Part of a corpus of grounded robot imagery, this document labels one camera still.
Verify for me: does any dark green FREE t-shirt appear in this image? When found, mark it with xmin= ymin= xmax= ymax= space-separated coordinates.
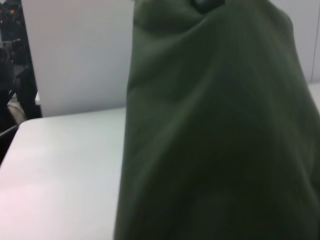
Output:
xmin=113 ymin=0 xmax=320 ymax=240

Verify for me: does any dark background equipment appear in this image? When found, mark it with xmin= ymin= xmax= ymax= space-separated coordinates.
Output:
xmin=0 ymin=0 xmax=28 ymax=166

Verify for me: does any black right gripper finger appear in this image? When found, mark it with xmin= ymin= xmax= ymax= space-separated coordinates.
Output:
xmin=189 ymin=0 xmax=226 ymax=15

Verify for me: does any black partition frame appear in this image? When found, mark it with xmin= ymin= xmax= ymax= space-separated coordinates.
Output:
xmin=19 ymin=0 xmax=43 ymax=119

